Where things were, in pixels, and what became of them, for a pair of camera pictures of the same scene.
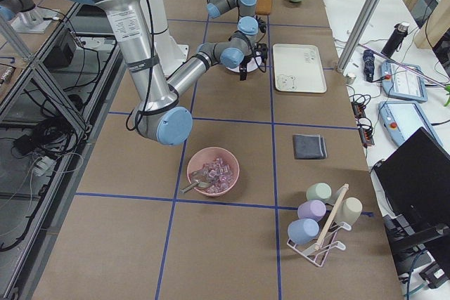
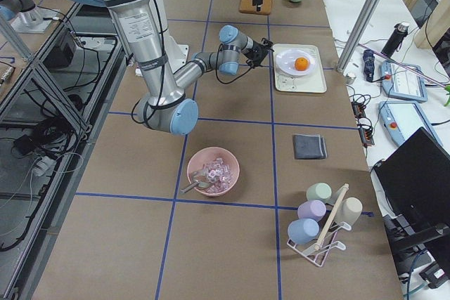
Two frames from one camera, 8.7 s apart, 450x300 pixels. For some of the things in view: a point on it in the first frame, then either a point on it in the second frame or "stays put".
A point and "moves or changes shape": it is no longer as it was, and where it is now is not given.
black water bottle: x=400 y=31 stays put
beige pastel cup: x=349 y=211 stays put
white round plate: x=252 y=64 moves or changes shape
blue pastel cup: x=303 y=230 stays put
